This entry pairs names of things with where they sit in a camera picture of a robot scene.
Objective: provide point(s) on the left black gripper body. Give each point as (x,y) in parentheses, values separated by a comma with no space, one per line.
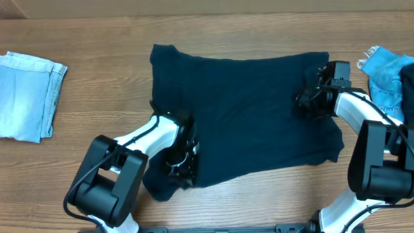
(182,167)

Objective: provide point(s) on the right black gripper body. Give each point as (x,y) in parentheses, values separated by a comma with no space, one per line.
(310,101)

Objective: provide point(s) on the dark navy t-shirt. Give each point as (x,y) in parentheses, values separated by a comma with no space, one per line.
(244,115)

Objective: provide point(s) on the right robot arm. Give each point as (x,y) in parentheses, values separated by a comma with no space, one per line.
(380,173)

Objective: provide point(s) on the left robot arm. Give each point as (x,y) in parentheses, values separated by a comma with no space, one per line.
(105,187)

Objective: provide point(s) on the crumpled blue denim garment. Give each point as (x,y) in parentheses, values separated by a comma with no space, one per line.
(385,84)

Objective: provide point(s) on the dark garment on denim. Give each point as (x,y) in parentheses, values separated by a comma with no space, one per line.
(407,76)

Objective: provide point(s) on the folded light blue jeans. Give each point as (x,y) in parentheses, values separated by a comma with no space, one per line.
(30,90)

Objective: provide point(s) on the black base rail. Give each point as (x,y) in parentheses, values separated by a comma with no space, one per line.
(220,230)

